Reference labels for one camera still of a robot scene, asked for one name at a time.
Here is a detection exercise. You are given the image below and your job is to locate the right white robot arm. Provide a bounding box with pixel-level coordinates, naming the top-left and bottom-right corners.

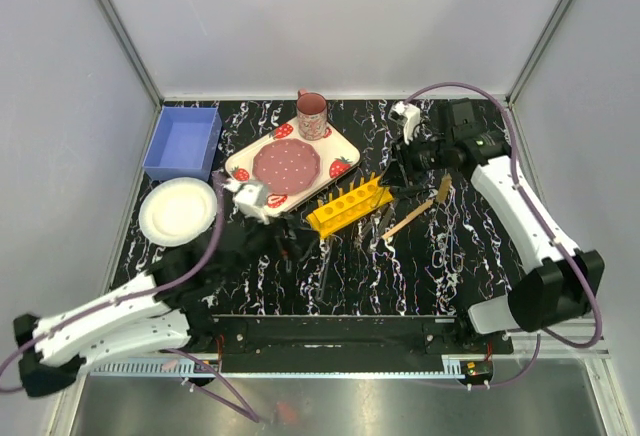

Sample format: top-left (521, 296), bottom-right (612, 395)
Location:
top-left (383, 99), bottom-right (604, 353)

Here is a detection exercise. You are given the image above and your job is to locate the test tube brush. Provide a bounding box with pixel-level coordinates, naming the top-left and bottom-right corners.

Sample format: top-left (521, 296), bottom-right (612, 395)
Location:
top-left (432, 173), bottom-right (452, 219)

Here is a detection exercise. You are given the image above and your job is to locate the white strawberry serving tray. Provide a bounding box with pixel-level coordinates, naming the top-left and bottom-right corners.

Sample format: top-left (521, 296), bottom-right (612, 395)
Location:
top-left (224, 117), bottom-right (361, 218)

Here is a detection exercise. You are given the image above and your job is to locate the white slotted cable duct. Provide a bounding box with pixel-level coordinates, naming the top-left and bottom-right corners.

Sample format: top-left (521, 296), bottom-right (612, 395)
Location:
top-left (90, 355), bottom-right (463, 380)

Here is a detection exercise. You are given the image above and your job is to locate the yellow plastic test tube rack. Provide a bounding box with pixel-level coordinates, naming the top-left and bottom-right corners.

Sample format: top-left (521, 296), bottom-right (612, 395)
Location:
top-left (306, 174), bottom-right (394, 239)

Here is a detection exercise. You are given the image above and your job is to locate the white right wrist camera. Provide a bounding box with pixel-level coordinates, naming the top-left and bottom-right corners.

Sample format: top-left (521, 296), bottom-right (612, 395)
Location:
top-left (389, 101), bottom-right (421, 145)

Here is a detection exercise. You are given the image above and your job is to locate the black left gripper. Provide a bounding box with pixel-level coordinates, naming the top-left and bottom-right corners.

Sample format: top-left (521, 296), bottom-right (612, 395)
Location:
top-left (218, 207), bottom-right (321, 285)

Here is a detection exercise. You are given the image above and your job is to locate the pink polka dot plate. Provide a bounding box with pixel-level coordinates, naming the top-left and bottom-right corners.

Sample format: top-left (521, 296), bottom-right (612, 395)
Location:
top-left (252, 139), bottom-right (321, 196)

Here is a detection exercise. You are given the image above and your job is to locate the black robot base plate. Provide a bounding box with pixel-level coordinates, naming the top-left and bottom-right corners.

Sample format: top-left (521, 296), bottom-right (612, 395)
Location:
top-left (187, 315), bottom-right (514, 364)

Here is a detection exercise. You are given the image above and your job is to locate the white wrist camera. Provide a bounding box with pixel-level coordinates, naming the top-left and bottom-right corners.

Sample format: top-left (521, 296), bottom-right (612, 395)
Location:
top-left (227, 180), bottom-right (270, 225)
top-left (389, 101), bottom-right (421, 145)

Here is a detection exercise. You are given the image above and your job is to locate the pink patterned mug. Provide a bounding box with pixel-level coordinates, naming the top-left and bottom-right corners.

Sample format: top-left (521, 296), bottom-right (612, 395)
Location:
top-left (296, 89), bottom-right (328, 141)

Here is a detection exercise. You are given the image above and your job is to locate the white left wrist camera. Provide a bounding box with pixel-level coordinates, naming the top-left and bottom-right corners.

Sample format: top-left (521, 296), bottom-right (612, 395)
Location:
top-left (227, 180), bottom-right (270, 225)

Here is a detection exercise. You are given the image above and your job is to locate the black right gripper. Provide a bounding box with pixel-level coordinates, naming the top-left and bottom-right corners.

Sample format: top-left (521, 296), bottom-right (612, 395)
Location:
top-left (378, 131), bottom-right (452, 189)

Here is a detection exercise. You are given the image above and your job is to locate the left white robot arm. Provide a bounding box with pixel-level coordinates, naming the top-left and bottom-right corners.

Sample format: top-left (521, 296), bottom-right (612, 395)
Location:
top-left (13, 219), bottom-right (317, 398)

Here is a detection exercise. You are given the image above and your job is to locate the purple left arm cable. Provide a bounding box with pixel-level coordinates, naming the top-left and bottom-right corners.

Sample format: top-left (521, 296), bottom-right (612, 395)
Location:
top-left (0, 170), bottom-right (266, 424)

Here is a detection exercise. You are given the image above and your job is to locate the blue plastic bin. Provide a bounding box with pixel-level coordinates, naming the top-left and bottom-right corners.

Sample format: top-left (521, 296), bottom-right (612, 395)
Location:
top-left (143, 106), bottom-right (222, 182)

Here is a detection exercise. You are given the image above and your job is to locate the white paper plate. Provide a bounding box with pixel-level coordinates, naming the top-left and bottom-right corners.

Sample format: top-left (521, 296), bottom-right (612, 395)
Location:
top-left (138, 177), bottom-right (217, 247)

